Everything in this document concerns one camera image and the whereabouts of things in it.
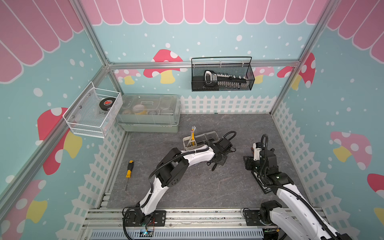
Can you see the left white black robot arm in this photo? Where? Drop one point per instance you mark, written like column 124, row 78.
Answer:
column 172, row 168

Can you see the black wire wall basket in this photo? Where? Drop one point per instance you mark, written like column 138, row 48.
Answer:
column 234, row 66

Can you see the yellow toothbrush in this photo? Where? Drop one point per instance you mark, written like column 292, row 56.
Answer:
column 192, row 141

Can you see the white wire wall basket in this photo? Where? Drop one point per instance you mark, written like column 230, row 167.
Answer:
column 85, row 118

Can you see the socket bit set holder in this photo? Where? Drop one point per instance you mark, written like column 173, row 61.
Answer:
column 212, row 79

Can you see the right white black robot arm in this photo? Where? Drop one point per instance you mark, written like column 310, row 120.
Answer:
column 308, row 223

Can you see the beige toothbrush holder rack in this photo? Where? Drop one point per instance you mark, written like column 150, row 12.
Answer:
column 200, row 140

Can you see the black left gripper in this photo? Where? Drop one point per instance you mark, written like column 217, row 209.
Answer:
column 221, row 162

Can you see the black red tape roll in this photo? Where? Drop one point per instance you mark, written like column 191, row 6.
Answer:
column 106, row 103

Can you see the green storage box clear lid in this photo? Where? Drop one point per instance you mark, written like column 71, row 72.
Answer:
column 150, row 113

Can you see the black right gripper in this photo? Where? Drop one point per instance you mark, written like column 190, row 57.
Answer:
column 250, row 160

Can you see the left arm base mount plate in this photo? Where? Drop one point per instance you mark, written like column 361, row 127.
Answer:
column 136, row 218

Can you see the yellow black screwdriver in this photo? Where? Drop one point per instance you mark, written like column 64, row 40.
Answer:
column 129, row 173

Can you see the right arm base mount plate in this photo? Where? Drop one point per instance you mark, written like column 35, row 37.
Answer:
column 253, row 218

